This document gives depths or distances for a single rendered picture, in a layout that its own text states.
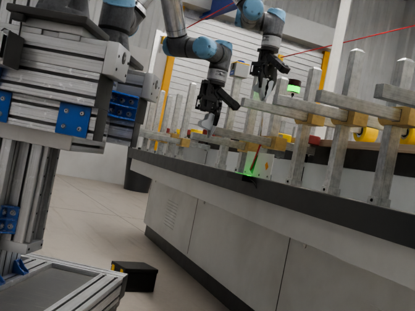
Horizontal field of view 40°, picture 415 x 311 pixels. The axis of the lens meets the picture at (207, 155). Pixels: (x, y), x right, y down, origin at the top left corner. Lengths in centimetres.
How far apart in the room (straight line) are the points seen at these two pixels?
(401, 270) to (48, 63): 106
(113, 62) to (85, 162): 826
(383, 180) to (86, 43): 88
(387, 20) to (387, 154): 1134
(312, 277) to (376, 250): 68
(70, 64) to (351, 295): 119
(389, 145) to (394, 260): 31
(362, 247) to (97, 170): 839
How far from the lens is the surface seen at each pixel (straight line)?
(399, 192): 188
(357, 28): 1235
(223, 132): 213
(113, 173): 990
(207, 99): 209
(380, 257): 159
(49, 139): 171
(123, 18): 211
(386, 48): 1277
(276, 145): 218
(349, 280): 204
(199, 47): 202
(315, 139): 227
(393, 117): 156
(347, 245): 171
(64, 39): 159
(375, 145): 200
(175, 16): 206
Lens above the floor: 74
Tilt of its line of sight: level
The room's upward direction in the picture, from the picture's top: 11 degrees clockwise
